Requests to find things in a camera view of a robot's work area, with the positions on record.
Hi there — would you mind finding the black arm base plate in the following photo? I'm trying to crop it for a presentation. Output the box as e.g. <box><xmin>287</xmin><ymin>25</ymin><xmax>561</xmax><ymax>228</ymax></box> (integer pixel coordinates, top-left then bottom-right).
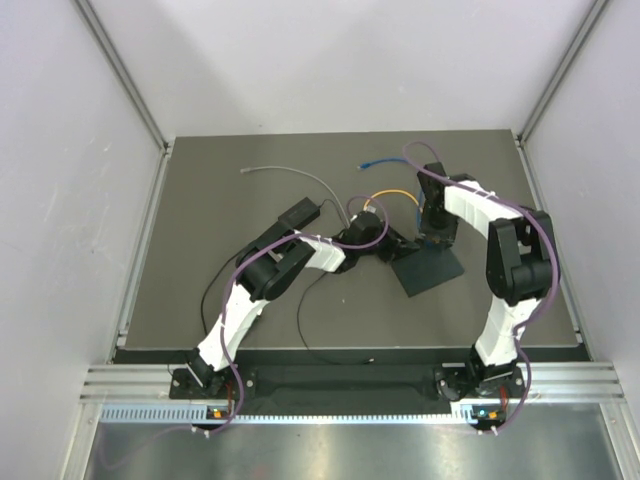
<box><xmin>169</xmin><ymin>364</ymin><xmax>524</xmax><ymax>404</ymax></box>

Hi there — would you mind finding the grey slotted cable duct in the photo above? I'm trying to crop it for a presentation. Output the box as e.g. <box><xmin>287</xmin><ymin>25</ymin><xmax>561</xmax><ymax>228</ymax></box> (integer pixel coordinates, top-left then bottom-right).
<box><xmin>99</xmin><ymin>403</ymin><xmax>498</xmax><ymax>425</ymax></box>

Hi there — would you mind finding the blue ethernet cable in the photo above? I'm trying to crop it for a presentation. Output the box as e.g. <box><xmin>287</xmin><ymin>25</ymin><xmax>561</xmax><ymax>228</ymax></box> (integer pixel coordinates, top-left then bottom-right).
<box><xmin>357</xmin><ymin>157</ymin><xmax>426</xmax><ymax>236</ymax></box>

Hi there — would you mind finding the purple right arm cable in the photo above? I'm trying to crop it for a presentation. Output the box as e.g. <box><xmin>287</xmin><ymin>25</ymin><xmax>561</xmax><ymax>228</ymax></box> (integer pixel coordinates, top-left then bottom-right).
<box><xmin>402</xmin><ymin>141</ymin><xmax>559</xmax><ymax>436</ymax></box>

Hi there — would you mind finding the black usb cable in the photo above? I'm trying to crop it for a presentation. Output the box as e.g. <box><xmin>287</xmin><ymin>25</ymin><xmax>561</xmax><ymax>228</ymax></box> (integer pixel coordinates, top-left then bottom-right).
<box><xmin>199</xmin><ymin>272</ymin><xmax>229</xmax><ymax>336</ymax></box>

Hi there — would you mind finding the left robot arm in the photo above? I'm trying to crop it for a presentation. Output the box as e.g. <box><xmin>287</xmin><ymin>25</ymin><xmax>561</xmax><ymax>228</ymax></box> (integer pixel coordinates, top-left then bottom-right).
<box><xmin>187</xmin><ymin>198</ymin><xmax>420</xmax><ymax>397</ymax></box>

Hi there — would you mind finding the yellow ethernet cable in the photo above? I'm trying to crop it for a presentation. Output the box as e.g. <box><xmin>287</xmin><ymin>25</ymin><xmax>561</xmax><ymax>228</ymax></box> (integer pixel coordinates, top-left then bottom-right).
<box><xmin>363</xmin><ymin>188</ymin><xmax>421</xmax><ymax>211</ymax></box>

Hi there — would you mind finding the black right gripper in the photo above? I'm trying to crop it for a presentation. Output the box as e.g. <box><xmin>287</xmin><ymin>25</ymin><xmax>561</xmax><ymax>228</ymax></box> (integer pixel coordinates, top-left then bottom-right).
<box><xmin>418</xmin><ymin>205</ymin><xmax>458</xmax><ymax>252</ymax></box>

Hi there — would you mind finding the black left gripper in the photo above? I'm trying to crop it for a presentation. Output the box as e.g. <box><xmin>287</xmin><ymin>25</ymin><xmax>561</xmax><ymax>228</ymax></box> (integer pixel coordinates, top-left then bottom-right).
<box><xmin>356</xmin><ymin>219</ymin><xmax>417</xmax><ymax>261</ymax></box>

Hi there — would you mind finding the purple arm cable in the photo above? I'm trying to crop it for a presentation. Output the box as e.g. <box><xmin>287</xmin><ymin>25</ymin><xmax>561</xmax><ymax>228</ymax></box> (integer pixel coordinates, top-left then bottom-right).
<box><xmin>222</xmin><ymin>195</ymin><xmax>390</xmax><ymax>436</ymax></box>
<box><xmin>402</xmin><ymin>141</ymin><xmax>559</xmax><ymax>436</ymax></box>

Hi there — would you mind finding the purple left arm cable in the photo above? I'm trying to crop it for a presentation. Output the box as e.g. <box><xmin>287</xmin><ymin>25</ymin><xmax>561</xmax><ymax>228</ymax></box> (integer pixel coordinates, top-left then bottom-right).
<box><xmin>222</xmin><ymin>195</ymin><xmax>390</xmax><ymax>436</ymax></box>

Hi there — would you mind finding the dark grey network switch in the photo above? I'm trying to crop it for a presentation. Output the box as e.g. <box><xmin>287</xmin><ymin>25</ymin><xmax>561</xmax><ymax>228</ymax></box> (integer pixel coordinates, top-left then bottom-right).
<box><xmin>391</xmin><ymin>248</ymin><xmax>465</xmax><ymax>298</ymax></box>

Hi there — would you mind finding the aluminium frame rail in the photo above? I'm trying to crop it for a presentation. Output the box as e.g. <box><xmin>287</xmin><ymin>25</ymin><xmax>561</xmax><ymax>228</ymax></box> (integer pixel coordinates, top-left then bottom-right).
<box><xmin>80</xmin><ymin>362</ymin><xmax>624</xmax><ymax>403</ymax></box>

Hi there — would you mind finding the grey ethernet cable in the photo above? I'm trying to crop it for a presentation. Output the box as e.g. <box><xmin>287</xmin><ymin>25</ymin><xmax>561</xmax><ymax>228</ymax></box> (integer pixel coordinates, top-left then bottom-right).
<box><xmin>240</xmin><ymin>164</ymin><xmax>354</xmax><ymax>226</ymax></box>

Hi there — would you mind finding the black power adapter brick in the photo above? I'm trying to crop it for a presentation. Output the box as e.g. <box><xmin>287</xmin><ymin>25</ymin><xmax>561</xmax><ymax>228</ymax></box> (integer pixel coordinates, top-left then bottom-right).
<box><xmin>278</xmin><ymin>197</ymin><xmax>321</xmax><ymax>230</ymax></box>

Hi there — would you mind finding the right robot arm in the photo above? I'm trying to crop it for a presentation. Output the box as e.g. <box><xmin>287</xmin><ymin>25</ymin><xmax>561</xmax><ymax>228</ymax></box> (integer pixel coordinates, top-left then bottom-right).
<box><xmin>417</xmin><ymin>162</ymin><xmax>559</xmax><ymax>400</ymax></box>

